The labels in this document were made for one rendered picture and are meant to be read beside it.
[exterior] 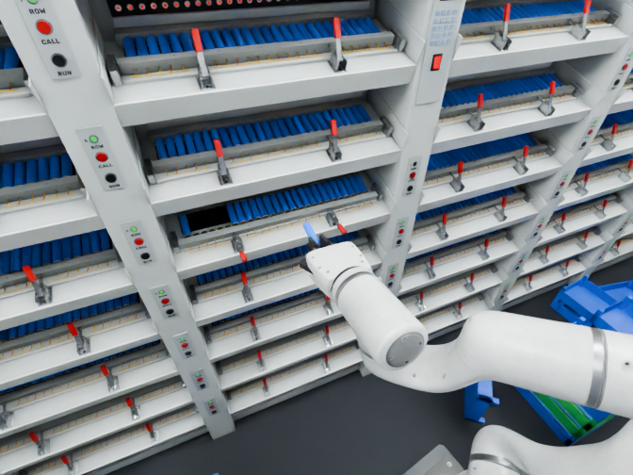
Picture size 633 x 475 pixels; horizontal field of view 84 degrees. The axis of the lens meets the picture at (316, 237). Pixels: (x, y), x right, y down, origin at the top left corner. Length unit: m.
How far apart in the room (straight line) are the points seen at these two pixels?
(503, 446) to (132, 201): 0.88
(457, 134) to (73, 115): 0.87
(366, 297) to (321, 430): 1.20
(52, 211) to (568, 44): 1.26
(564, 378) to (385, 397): 1.33
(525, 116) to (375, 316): 0.89
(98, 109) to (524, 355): 0.72
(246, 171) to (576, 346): 0.66
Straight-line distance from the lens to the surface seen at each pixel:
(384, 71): 0.84
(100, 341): 1.12
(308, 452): 1.67
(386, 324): 0.50
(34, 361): 1.17
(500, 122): 1.18
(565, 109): 1.38
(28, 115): 0.74
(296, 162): 0.85
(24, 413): 1.37
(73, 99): 0.72
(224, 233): 0.93
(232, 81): 0.74
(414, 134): 0.95
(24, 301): 1.01
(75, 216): 0.83
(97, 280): 0.97
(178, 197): 0.80
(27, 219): 0.87
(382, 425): 1.72
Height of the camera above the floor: 1.59
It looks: 41 degrees down
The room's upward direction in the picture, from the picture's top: straight up
